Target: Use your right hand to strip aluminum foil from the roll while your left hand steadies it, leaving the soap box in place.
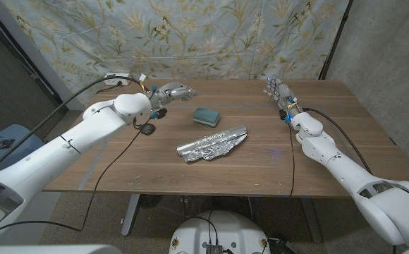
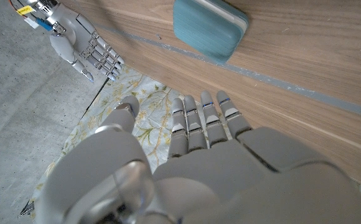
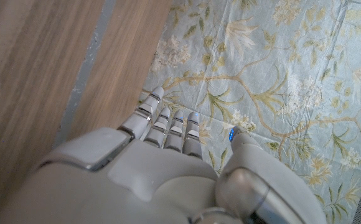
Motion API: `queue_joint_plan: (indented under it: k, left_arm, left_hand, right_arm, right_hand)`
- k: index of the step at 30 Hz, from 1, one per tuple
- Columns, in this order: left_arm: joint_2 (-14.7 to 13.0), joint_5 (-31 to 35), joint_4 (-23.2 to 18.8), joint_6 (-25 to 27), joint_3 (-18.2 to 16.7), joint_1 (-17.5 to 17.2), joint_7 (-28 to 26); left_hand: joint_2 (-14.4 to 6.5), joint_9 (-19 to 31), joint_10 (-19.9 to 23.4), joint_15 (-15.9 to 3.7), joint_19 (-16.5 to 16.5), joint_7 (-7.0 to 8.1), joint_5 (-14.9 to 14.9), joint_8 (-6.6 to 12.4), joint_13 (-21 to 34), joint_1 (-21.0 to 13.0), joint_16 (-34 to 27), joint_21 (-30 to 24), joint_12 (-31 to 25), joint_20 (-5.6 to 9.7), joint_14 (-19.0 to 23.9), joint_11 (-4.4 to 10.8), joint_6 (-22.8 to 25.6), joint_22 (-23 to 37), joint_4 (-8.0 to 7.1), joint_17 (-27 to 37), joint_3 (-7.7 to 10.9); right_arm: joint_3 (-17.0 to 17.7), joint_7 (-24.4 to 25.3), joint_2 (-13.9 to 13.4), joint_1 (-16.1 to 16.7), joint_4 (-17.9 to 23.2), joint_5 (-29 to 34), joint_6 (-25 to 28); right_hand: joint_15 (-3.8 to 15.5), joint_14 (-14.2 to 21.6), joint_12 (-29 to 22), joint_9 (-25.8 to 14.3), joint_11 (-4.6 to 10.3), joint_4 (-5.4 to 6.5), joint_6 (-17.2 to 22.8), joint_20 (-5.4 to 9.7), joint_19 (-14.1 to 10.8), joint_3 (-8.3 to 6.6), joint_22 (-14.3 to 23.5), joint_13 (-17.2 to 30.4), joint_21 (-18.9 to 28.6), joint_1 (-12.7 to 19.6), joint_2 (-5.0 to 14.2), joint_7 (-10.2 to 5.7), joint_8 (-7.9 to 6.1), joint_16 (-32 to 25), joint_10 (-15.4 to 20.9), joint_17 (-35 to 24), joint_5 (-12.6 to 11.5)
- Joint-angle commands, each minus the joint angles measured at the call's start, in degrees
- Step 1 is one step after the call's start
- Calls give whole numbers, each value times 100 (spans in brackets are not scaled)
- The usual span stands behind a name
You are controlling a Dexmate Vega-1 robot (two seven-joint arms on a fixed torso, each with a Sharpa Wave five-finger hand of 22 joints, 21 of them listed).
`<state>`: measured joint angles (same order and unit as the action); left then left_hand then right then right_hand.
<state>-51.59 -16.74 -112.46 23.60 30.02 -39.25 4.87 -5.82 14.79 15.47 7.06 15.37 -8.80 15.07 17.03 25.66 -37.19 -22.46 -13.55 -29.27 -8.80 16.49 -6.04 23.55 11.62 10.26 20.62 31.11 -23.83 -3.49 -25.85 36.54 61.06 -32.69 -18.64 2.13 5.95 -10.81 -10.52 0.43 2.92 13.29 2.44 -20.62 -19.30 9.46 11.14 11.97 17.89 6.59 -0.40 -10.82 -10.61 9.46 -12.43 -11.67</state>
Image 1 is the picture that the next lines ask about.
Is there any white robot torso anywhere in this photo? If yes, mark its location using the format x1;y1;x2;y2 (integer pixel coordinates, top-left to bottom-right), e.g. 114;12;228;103
168;210;271;254

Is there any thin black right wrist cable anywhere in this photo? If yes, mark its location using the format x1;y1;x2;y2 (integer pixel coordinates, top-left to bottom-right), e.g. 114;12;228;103
287;121;296;198

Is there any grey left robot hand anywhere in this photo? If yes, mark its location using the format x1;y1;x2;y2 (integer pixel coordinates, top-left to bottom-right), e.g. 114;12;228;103
147;81;198;110

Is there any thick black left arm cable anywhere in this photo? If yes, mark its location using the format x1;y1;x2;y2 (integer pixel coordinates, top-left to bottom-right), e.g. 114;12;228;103
0;74;149;179

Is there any black power strip cord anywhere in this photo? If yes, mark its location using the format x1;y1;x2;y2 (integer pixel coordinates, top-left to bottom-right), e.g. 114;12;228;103
96;81;123;95

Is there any black backdrop stand pole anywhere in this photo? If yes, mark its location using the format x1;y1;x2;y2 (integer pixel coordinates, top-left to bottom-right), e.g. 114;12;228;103
319;0;353;80

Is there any aluminum foil roll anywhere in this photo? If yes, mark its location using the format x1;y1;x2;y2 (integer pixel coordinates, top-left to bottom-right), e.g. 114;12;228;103
176;123;248;163

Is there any floral printed backdrop cloth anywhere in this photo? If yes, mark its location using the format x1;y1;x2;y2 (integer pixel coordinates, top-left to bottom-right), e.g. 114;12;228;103
0;0;350;107

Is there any thin black left wrist cable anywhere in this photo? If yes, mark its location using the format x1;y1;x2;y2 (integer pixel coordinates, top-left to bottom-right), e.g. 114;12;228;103
0;118;156;244

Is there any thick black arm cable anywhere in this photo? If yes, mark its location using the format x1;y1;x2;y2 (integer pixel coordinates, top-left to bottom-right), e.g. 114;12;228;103
301;107;373;176
0;74;149;179

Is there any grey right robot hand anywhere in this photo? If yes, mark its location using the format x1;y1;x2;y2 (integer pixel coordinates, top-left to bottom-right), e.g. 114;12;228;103
262;75;303;121

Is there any grey metal table leg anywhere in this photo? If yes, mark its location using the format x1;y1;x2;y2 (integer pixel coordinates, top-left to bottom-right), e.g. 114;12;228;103
121;193;142;236
299;197;324;243

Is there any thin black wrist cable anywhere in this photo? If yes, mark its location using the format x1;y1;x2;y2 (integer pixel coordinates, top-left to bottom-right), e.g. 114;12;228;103
0;118;156;244
287;121;296;198

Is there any white power strip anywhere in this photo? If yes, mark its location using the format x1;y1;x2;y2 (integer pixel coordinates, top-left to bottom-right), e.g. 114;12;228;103
104;72;132;87

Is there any black puck with cord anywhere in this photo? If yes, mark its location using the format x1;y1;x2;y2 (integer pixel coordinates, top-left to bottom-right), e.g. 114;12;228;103
133;118;156;136

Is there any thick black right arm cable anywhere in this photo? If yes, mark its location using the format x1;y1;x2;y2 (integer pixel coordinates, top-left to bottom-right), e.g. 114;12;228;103
301;107;373;176

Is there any blue plastic bin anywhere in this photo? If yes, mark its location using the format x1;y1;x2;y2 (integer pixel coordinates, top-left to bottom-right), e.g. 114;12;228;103
0;123;45;176

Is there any teal soap box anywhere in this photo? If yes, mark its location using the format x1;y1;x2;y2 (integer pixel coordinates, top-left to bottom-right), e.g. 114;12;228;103
192;107;221;128

